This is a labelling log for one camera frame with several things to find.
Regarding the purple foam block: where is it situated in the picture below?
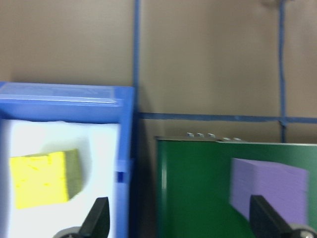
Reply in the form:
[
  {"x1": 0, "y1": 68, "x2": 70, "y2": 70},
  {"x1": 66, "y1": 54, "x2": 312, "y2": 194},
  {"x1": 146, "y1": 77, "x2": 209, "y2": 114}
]
[{"x1": 229, "y1": 158, "x2": 310, "y2": 226}]

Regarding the yellow foam block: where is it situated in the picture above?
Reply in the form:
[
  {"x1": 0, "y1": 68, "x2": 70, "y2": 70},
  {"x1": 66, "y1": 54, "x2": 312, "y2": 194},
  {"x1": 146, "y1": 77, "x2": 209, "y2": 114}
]
[{"x1": 9, "y1": 148, "x2": 83, "y2": 210}]

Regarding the white foam sheet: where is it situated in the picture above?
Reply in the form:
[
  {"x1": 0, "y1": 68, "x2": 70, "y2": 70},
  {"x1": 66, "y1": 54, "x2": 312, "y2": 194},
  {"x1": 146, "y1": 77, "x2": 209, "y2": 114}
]
[{"x1": 1, "y1": 120, "x2": 121, "y2": 238}]

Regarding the green conveyor belt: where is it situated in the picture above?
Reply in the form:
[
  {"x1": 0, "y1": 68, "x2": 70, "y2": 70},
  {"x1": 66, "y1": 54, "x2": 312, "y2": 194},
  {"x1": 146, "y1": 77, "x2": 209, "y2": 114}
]
[{"x1": 155, "y1": 132, "x2": 317, "y2": 238}]

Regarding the blue plastic storage bin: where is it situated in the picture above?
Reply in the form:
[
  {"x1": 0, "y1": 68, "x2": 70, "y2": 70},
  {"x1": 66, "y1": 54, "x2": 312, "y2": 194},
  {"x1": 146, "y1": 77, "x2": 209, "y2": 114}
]
[{"x1": 0, "y1": 81, "x2": 136, "y2": 238}]

